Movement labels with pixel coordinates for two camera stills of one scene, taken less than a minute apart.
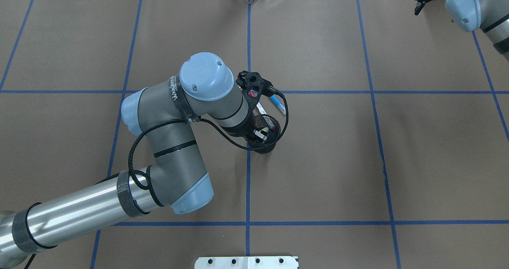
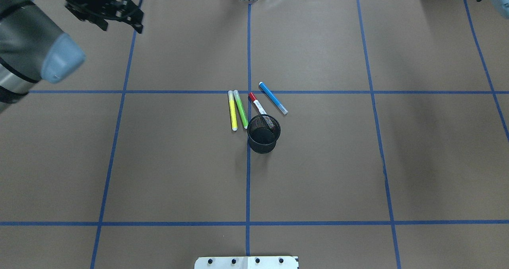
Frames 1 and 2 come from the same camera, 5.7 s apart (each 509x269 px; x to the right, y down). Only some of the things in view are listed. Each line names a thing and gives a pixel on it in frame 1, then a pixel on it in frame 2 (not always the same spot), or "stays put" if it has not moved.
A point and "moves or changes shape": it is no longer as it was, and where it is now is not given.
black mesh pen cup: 265,130 stays put
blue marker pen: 279,102 moves or changes shape
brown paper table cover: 395,154 stays put
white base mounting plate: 246,262 stays put
